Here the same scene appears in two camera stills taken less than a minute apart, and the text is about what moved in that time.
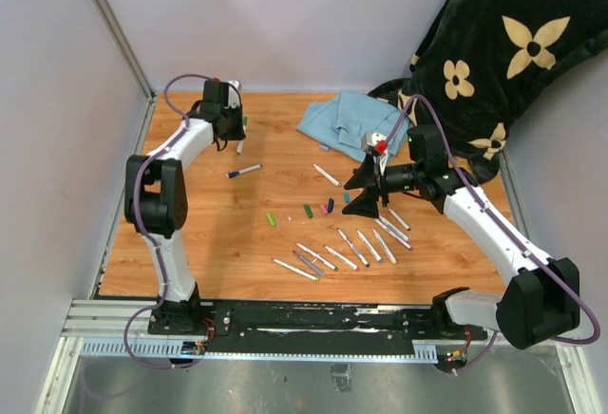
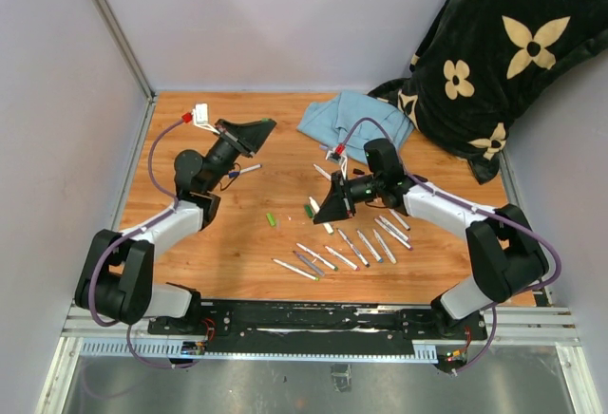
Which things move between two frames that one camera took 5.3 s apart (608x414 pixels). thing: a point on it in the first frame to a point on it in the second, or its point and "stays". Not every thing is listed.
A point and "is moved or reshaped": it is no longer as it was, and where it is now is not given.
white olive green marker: x=240 y=142 is moved or reshaped
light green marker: x=296 y=271 stays
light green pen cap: x=271 y=219 stays
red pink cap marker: x=342 y=258 stays
